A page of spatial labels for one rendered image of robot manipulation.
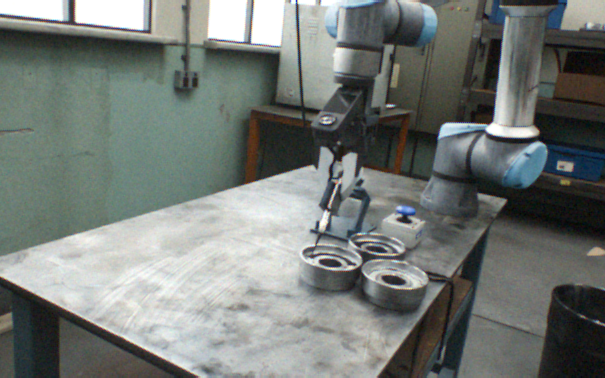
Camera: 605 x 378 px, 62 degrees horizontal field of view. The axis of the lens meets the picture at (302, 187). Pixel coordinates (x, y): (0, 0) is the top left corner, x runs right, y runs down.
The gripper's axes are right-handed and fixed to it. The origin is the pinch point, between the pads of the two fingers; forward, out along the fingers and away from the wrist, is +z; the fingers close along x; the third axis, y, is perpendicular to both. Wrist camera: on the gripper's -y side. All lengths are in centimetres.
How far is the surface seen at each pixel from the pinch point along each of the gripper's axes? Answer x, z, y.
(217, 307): 4.6, 12.9, -25.5
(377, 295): -13.6, 11.0, -10.0
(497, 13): 37, -65, 351
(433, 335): -16, 38, 33
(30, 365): 33, 29, -35
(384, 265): -11.2, 9.9, -1.0
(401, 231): -8.0, 9.8, 17.8
